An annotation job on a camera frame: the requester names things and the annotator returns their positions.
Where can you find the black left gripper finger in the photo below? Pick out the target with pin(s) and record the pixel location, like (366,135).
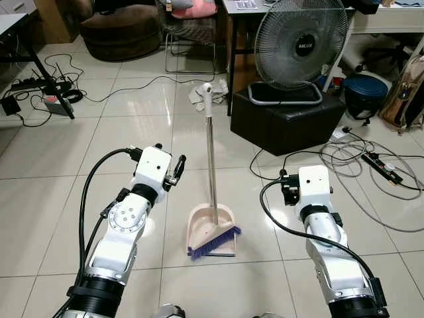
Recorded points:
(158,146)
(181,165)

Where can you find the metal frame chair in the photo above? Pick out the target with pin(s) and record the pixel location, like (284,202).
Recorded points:
(192,40)

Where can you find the black power adapter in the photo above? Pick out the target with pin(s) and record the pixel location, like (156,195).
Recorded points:
(10,106)

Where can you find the white desk with dark legs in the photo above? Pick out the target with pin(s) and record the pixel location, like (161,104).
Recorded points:
(381,20)

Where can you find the black office chair base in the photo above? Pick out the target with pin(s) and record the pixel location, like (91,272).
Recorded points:
(391,53)

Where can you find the long black power strip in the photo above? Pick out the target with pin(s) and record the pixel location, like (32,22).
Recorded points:
(383,169)

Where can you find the white table with black legs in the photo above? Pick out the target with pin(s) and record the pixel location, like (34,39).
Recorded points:
(40,63)

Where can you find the grey floor fan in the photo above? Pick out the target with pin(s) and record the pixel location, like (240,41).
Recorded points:
(301,46)

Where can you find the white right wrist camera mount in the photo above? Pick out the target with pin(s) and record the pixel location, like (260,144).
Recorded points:
(315,185)

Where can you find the round brown pouf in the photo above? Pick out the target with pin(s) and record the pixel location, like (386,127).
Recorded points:
(122,33)

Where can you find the black cube ottoman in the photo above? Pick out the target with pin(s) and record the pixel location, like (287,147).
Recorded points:
(285,126)

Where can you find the red and grey device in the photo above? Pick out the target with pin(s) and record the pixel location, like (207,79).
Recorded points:
(56,106)

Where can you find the beige backpack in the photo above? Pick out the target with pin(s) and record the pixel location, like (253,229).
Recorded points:
(404,93)

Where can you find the pink cushion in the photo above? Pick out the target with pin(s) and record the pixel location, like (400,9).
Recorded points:
(195,8)

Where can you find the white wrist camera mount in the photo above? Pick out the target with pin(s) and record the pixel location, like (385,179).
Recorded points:
(315,185)
(151,167)

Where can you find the broom with purple bristles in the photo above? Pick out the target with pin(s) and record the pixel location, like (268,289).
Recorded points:
(210,152)

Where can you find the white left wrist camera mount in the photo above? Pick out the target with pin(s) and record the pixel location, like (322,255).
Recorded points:
(151,167)

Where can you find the dark blue round bin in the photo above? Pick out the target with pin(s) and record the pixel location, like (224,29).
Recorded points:
(364,93)

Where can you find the black power strip with plugs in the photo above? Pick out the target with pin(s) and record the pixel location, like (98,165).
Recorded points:
(33,83)

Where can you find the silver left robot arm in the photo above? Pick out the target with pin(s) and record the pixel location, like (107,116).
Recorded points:
(122,228)

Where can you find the white charger plug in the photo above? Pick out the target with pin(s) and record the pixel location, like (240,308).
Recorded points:
(340,132)

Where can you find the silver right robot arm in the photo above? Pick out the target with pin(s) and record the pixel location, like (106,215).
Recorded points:
(331,255)

